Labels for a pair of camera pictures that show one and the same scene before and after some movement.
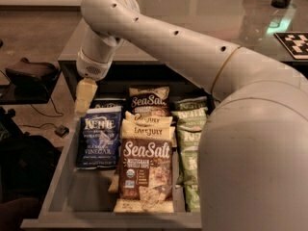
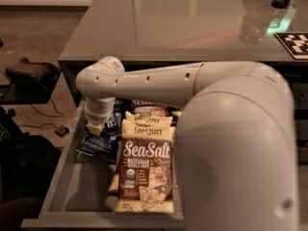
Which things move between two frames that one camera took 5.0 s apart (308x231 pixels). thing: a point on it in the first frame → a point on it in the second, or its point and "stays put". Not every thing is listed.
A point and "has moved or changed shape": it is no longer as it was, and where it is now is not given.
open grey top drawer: (78, 197) stays put
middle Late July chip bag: (145, 131) stays put
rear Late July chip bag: (141, 118) stays put
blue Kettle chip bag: (99, 138) has moved or changed shape
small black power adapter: (62, 131) stays put
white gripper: (91, 66) → (96, 116)
